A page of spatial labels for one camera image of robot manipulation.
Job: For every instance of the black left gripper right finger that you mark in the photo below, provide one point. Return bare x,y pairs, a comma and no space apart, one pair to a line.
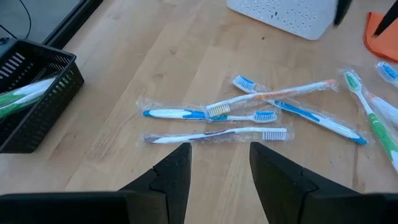
311,205

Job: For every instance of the blue toothbrush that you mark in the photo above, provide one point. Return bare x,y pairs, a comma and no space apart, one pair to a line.
388,72
168,113
326,123

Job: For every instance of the orange flat plastic lid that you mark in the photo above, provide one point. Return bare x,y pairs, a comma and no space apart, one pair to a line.
385,46

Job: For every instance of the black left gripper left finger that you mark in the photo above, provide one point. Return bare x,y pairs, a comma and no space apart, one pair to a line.
140,205

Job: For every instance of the black slotted plastic basket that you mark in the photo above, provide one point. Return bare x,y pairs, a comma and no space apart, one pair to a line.
46,124

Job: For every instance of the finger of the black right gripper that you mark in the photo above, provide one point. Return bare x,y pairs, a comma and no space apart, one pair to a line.
342,11
390,17

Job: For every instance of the green toothbrush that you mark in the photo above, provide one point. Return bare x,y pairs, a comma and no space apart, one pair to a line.
381,130
31,91
15,107

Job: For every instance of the white perforated plastic basket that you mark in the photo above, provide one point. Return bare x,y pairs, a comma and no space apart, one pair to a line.
280,15

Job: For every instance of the purple toothbrush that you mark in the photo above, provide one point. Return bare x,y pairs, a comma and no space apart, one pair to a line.
248,130

